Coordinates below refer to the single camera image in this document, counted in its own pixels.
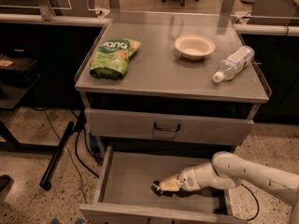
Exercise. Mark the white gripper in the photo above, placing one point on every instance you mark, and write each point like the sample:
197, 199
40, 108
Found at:
188, 181

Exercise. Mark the dark chocolate rxbar wrapper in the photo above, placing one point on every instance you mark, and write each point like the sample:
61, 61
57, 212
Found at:
158, 191

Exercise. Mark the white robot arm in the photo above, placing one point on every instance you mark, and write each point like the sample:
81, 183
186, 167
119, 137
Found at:
226, 171

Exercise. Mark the open middle drawer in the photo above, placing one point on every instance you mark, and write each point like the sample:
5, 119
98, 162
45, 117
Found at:
124, 196

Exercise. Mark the grey metal drawer cabinet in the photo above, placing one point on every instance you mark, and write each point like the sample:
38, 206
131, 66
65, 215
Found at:
161, 81

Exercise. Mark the closed top drawer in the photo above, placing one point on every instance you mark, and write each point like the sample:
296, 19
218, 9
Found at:
175, 128

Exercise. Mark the black metal stand leg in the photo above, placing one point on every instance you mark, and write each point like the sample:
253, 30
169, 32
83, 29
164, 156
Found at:
69, 130

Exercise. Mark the clear plastic water bottle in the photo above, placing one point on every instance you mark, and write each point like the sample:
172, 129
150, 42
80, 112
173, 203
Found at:
235, 63

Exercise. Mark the green snack chip bag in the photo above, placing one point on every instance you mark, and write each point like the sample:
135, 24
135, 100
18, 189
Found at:
111, 60

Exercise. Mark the white paper bowl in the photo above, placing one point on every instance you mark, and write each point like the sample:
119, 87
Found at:
194, 47

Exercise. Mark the dark shoe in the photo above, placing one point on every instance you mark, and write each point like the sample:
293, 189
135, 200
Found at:
6, 183

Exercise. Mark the black side table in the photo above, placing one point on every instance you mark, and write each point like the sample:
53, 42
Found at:
16, 79

